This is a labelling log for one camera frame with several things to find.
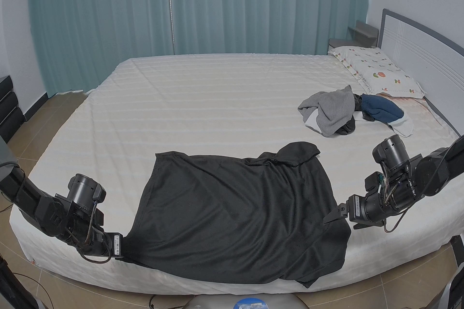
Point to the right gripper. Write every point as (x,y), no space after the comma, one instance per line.
(373,208)

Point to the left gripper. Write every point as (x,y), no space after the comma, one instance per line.
(101,246)

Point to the black T-shirt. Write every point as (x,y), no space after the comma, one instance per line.
(224,209)

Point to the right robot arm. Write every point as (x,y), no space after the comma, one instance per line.
(431,173)

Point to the dark grey garment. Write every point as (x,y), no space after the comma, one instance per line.
(348,128)

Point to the white garment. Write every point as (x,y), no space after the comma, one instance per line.
(402,126)
(311,121)

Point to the dark blue garment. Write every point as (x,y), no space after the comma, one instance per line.
(380,108)

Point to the white printed pillow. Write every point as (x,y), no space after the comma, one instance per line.
(377,68)

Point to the black chest of drawers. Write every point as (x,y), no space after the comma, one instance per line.
(9,108)

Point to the grey bedside table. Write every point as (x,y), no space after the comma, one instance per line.
(364,30)

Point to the bed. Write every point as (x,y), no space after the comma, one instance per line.
(217,101)

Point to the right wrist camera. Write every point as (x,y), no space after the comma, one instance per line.
(371,182)

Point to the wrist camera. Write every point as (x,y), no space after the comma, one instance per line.
(98,219)
(371,182)

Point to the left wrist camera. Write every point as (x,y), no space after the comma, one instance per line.
(98,219)

